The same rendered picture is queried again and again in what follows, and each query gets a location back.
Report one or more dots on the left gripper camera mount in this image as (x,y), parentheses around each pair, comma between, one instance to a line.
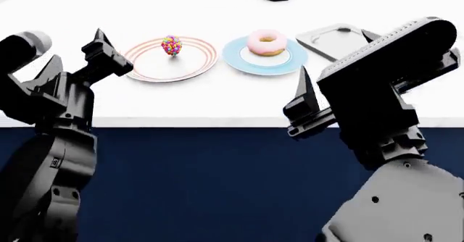
(21,46)

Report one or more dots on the light blue plate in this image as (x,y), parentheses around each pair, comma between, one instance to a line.
(264,64)

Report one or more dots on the grey rectangular tray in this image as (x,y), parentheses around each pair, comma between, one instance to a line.
(326,42)

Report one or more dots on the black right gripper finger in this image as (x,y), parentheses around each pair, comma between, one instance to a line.
(306,114)
(369,36)

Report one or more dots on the pink frosted donut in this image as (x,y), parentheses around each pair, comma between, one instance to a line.
(259,47)

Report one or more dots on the colourful sprinkle ball dessert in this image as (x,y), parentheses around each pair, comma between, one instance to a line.
(171,45)

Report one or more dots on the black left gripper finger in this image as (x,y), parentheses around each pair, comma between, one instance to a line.
(105,60)

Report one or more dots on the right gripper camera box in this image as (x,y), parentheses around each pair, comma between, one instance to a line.
(380,60)

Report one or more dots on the white plate with red rings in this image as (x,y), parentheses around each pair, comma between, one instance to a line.
(170,68)

